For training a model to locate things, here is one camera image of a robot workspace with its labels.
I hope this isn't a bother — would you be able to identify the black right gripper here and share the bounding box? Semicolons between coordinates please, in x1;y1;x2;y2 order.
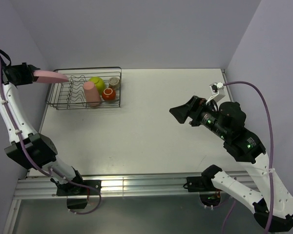
168;94;229;139

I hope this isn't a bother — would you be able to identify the pink plate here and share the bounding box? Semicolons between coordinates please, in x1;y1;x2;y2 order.
33;70;68;83

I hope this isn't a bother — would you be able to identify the speckled ceramic cup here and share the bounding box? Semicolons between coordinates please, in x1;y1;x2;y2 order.
108;77;120;90

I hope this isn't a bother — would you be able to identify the pink tumbler cup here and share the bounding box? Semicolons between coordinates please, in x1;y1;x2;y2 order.
83;81;101;107

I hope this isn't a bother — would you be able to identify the orange black mug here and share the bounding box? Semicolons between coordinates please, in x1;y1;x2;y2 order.
102;88;116;101

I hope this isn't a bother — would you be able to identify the green bowl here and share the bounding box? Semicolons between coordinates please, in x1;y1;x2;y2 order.
88;77;106;93

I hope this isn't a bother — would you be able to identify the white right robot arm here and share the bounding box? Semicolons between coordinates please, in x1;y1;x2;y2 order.
169;96;293;233

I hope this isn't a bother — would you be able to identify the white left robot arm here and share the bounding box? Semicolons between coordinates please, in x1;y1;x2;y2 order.
0;49;85;195

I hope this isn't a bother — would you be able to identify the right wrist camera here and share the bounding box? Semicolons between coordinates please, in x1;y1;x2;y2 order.
206;82;226;104

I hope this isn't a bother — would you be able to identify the wire dish rack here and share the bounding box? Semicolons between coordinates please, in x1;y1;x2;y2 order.
46;67;122;110

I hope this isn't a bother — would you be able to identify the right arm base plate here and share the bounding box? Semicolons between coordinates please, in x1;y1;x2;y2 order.
183;176;216;193

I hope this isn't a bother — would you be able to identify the aluminium table rail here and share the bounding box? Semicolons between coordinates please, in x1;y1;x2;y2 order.
13;170;271;199

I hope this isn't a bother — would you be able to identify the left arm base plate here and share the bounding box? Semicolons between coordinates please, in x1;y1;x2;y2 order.
56;179;102;212

